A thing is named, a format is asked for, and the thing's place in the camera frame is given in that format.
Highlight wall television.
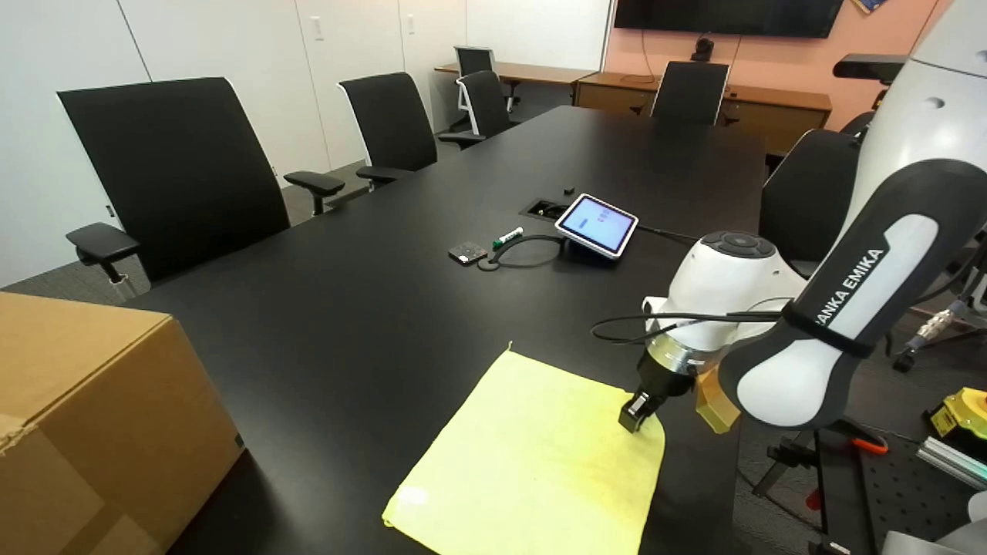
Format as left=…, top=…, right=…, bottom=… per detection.
left=614, top=0, right=843, bottom=37

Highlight black smartphone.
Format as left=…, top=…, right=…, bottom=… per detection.
left=446, top=244, right=491, bottom=266

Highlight black office chair head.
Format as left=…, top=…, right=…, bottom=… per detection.
left=651, top=60, right=727, bottom=125

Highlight brown cardboard box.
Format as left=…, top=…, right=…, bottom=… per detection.
left=0, top=294, right=244, bottom=555

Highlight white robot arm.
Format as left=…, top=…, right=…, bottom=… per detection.
left=619, top=0, right=987, bottom=430

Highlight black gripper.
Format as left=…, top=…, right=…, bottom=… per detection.
left=616, top=337, right=713, bottom=430

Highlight green marker pen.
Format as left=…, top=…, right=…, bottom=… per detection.
left=491, top=224, right=523, bottom=252

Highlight wooden sideboard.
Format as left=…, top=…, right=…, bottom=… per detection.
left=434, top=60, right=834, bottom=160

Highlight white tablet on stand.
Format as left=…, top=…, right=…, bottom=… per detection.
left=555, top=193, right=638, bottom=259

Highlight black office chair far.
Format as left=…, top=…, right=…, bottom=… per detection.
left=442, top=46, right=512, bottom=147

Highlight black office chair right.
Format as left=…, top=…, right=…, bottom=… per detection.
left=759, top=113, right=870, bottom=276

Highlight yellow towel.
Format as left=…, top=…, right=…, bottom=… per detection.
left=383, top=348, right=665, bottom=555

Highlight black office chair large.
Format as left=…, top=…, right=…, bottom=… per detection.
left=54, top=75, right=347, bottom=291

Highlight black cable on table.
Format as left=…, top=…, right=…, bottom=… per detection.
left=476, top=230, right=572, bottom=273

